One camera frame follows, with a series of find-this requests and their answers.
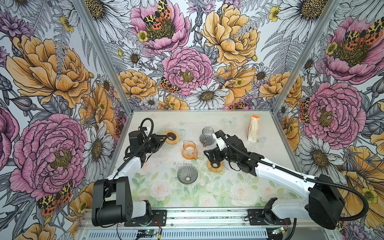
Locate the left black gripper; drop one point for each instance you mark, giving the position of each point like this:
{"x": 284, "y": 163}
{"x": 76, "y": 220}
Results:
{"x": 157, "y": 140}

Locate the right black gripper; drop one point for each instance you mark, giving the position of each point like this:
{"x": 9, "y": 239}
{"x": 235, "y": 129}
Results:
{"x": 217, "y": 151}

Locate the coffee filter pack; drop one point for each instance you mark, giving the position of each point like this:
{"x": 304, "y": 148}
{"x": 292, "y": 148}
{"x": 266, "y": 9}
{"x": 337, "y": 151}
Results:
{"x": 253, "y": 130}

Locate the orange glass carafe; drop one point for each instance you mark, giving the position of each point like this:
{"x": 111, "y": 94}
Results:
{"x": 189, "y": 151}

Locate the clear grey glass dripper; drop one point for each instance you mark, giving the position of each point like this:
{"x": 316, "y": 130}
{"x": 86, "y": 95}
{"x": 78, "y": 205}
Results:
{"x": 187, "y": 174}

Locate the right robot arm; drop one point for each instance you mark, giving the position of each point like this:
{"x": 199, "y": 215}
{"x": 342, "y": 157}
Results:
{"x": 318, "y": 199}

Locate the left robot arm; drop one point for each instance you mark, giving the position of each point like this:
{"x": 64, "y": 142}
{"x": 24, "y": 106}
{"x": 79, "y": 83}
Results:
{"x": 112, "y": 197}

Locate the grey glass pitcher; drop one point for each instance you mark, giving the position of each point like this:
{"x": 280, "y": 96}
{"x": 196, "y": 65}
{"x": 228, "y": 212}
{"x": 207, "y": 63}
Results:
{"x": 207, "y": 136}

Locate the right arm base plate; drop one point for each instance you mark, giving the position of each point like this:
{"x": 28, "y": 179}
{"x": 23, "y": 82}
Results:
{"x": 260, "y": 217}

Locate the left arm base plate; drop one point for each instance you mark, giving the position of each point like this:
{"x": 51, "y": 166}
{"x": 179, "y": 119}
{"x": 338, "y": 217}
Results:
{"x": 159, "y": 218}

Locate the aluminium frame rail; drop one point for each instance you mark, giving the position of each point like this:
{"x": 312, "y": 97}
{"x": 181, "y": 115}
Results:
{"x": 233, "y": 224}

